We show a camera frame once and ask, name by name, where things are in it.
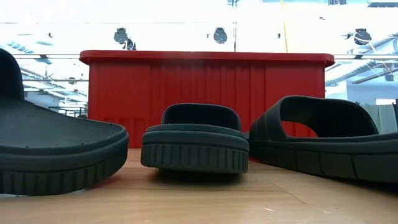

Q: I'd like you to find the grey-green curtain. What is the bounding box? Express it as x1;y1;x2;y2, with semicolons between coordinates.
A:
360;103;398;135

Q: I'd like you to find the black slide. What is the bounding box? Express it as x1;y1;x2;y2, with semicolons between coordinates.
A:
244;95;398;184
0;48;130;197
140;103;251;174

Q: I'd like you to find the dark round ceiling fixture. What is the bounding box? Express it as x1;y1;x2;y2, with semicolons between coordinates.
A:
345;27;373;46
113;27;137;51
213;27;228;45

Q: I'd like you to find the yellow hanging cable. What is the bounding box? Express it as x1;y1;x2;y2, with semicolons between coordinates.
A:
280;0;289;54

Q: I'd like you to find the red plastic bin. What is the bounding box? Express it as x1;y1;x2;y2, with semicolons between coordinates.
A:
79;49;336;149

